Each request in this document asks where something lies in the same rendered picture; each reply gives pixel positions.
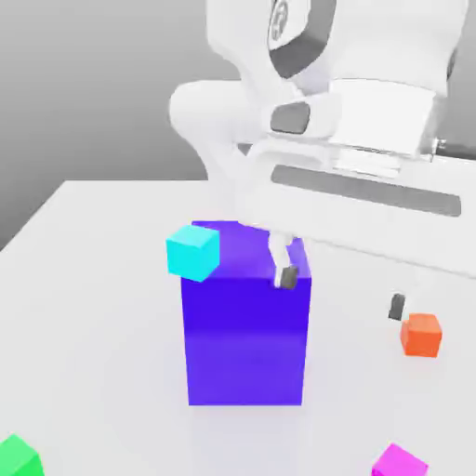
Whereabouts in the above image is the large purple box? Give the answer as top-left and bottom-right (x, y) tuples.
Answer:
(180, 219), (312, 407)

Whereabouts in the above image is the small green cube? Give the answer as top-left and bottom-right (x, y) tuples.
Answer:
(0, 433), (46, 476)

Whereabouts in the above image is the small orange cube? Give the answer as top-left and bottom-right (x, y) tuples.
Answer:
(400, 312), (443, 360)

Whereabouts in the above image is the small cyan cube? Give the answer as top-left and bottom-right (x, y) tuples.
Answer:
(165, 223), (221, 284)

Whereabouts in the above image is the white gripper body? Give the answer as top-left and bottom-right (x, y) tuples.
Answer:
(233, 142), (476, 280)

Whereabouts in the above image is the small magenta cube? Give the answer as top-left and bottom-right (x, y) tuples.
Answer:
(371, 442), (430, 476)

